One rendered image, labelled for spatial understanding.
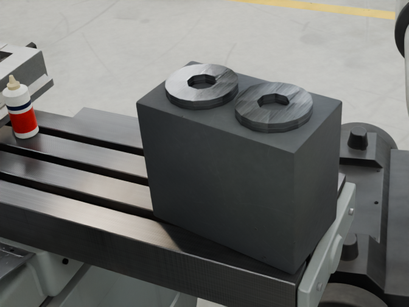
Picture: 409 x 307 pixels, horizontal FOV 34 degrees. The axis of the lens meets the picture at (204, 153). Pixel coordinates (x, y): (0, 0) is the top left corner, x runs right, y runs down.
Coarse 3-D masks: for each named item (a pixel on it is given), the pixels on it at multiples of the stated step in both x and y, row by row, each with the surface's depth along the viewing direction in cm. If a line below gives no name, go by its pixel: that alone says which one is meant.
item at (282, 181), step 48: (144, 96) 81; (192, 96) 78; (240, 96) 77; (288, 96) 76; (144, 144) 84; (192, 144) 78; (240, 144) 74; (288, 144) 71; (336, 144) 79; (192, 192) 83; (240, 192) 78; (288, 192) 73; (336, 192) 85; (240, 240) 83; (288, 240) 78
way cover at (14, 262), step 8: (0, 248) 99; (8, 248) 99; (16, 248) 99; (0, 256) 97; (8, 256) 97; (16, 256) 97; (24, 256) 97; (32, 256) 98; (0, 264) 95; (8, 264) 95; (16, 264) 95; (0, 272) 93; (8, 272) 93
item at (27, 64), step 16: (0, 48) 122; (16, 48) 122; (32, 48) 121; (0, 64) 117; (16, 64) 116; (32, 64) 119; (0, 80) 112; (16, 80) 116; (32, 80) 120; (48, 80) 122; (0, 96) 113; (32, 96) 119; (0, 112) 113; (0, 128) 113
